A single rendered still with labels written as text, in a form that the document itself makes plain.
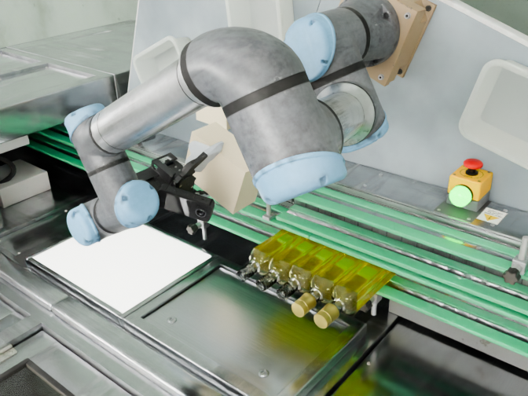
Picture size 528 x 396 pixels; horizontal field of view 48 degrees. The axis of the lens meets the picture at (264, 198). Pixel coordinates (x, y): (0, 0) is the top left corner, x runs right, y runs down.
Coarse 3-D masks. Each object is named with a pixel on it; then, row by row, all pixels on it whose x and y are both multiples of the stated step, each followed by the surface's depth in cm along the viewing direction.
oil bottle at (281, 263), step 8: (296, 240) 141; (304, 240) 141; (312, 240) 141; (288, 248) 138; (296, 248) 138; (304, 248) 138; (312, 248) 139; (280, 256) 136; (288, 256) 135; (296, 256) 135; (272, 264) 134; (280, 264) 133; (288, 264) 133; (280, 272) 132; (288, 272) 133; (280, 280) 133
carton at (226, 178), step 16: (208, 128) 129; (224, 128) 131; (208, 144) 125; (224, 144) 127; (224, 160) 124; (240, 160) 124; (208, 176) 129; (224, 176) 126; (240, 176) 122; (208, 192) 131; (224, 192) 128; (240, 192) 125; (256, 192) 132; (240, 208) 130
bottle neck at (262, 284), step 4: (272, 272) 133; (264, 276) 131; (268, 276) 131; (272, 276) 132; (276, 276) 132; (256, 280) 131; (260, 280) 130; (264, 280) 130; (268, 280) 130; (272, 280) 131; (276, 280) 132; (256, 284) 131; (260, 284) 132; (264, 284) 129; (268, 284) 130; (272, 284) 132; (260, 288) 131; (264, 288) 130
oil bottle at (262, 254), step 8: (280, 232) 145; (288, 232) 145; (272, 240) 141; (280, 240) 141; (288, 240) 141; (256, 248) 138; (264, 248) 138; (272, 248) 138; (280, 248) 139; (256, 256) 136; (264, 256) 136; (272, 256) 136; (264, 264) 136; (264, 272) 137
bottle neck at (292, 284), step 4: (288, 280) 129; (292, 280) 129; (296, 280) 129; (284, 284) 128; (288, 284) 128; (292, 284) 128; (296, 284) 129; (280, 288) 126; (284, 288) 127; (288, 288) 127; (292, 288) 128; (296, 288) 128; (280, 292) 128; (284, 292) 126; (288, 292) 126; (292, 292) 128; (280, 296) 128; (284, 296) 128; (288, 296) 127
